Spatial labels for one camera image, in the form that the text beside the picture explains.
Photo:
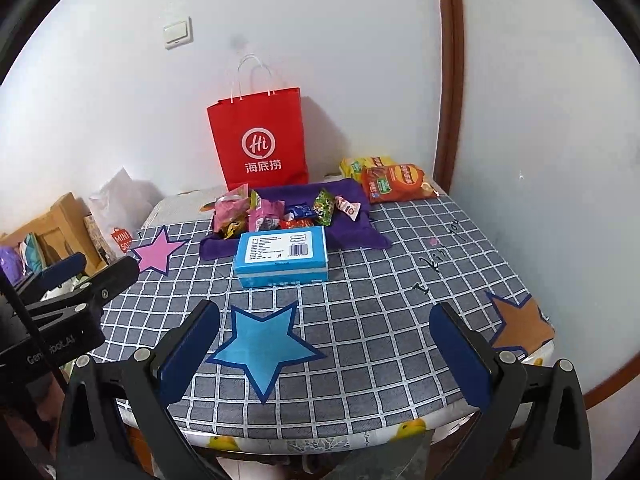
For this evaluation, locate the pink star patch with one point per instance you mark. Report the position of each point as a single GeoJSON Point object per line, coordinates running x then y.
{"type": "Point", "coordinates": [157, 255]}

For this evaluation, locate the brown star patch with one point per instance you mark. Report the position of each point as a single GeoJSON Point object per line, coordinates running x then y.
{"type": "Point", "coordinates": [520, 325]}

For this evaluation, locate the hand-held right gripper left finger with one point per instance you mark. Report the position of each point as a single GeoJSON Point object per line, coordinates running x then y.
{"type": "Point", "coordinates": [187, 355]}

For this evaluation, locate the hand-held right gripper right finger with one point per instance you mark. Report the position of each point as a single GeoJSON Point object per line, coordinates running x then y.
{"type": "Point", "coordinates": [462, 360]}

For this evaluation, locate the pink packet with yellow end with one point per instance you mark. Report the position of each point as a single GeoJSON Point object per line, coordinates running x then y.
{"type": "Point", "coordinates": [267, 212]}

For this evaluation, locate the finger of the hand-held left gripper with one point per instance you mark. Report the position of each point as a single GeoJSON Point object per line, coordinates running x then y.
{"type": "Point", "coordinates": [115, 275]}
{"type": "Point", "coordinates": [65, 267]}

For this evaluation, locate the blue tissue box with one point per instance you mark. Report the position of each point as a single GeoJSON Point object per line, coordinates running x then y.
{"type": "Point", "coordinates": [280, 267]}

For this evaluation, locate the red chip bag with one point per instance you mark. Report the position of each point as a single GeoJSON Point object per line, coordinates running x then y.
{"type": "Point", "coordinates": [395, 182]}

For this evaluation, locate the green snack packet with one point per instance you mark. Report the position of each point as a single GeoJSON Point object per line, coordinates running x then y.
{"type": "Point", "coordinates": [324, 209]}

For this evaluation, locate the small blue snack packet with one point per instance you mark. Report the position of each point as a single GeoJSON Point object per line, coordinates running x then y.
{"type": "Point", "coordinates": [300, 210]}

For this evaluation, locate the grey checked tablecloth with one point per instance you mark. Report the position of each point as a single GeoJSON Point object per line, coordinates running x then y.
{"type": "Point", "coordinates": [375, 310]}

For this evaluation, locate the small red snack packet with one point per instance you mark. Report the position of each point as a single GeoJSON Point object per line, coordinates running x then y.
{"type": "Point", "coordinates": [297, 224]}

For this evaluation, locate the red paper bag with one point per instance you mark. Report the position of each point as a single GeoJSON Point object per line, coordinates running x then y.
{"type": "Point", "coordinates": [235, 125]}

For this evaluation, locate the white plastic shopping bag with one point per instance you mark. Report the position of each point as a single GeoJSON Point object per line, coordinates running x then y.
{"type": "Point", "coordinates": [125, 205]}

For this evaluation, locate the white pink candy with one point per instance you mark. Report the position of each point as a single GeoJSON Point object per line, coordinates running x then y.
{"type": "Point", "coordinates": [347, 207]}

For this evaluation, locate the yellow chip bag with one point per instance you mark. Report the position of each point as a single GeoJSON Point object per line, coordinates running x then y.
{"type": "Point", "coordinates": [357, 167]}

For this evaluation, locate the brown wooden door frame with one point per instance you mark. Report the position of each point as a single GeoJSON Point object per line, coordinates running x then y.
{"type": "Point", "coordinates": [450, 85]}

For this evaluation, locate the blue star patch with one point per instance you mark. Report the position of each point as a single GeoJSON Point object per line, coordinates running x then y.
{"type": "Point", "coordinates": [265, 345]}

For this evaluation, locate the yellow snack packet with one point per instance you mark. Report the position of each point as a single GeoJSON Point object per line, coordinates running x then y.
{"type": "Point", "coordinates": [234, 231]}

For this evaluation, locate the patterned paper bag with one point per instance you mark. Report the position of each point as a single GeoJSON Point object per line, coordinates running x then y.
{"type": "Point", "coordinates": [95, 235]}

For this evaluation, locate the purple towel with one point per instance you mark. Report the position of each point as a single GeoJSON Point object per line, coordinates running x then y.
{"type": "Point", "coordinates": [350, 232]}

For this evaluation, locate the white wall switch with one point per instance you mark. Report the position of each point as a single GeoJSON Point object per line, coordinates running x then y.
{"type": "Point", "coordinates": [177, 34]}

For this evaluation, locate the colourful printed cloth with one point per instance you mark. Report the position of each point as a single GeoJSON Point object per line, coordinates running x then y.
{"type": "Point", "coordinates": [27, 255]}

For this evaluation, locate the large pink snack packet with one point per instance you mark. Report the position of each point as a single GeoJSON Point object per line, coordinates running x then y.
{"type": "Point", "coordinates": [231, 210]}

